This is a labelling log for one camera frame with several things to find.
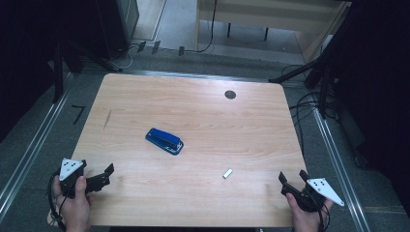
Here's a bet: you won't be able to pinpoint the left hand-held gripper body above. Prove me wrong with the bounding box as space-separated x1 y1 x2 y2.
58 158 88 198

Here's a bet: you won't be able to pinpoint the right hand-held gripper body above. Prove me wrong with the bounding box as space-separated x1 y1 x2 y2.
291 177 345 214

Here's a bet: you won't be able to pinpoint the blue stapler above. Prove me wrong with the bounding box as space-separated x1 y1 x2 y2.
144 127 185 157

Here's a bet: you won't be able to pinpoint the person's left hand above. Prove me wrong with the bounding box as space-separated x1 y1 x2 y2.
52 175 93 232

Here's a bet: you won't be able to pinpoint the person's right hand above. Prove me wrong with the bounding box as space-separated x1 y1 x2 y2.
284 192 335 232

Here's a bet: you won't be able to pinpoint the black stand leg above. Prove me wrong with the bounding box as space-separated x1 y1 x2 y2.
64 42 124 73
268 54 323 84

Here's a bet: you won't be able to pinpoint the black cabinet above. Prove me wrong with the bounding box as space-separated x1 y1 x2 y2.
95 0 140 61

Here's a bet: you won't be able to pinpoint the light wooden furniture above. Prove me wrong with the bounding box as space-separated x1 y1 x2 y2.
194 0 352 64

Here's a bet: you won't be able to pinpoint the metal floor rail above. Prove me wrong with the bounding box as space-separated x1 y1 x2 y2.
0 72 73 223
310 105 371 232

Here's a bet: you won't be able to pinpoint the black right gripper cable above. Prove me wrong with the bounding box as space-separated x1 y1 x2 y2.
317 199 332 232

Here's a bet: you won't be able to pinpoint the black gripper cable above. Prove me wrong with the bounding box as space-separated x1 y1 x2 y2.
317 199 332 232
46 172 67 232

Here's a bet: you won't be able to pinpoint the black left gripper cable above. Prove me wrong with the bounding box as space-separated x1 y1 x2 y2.
46 172 67 232

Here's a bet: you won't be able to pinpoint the black floor cables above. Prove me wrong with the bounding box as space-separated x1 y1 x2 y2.
288 91 323 156

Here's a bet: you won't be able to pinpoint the white floor cable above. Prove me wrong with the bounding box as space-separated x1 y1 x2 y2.
119 44 140 71

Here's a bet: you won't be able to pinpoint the black hanging cable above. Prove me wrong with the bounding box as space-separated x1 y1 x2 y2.
185 0 219 54

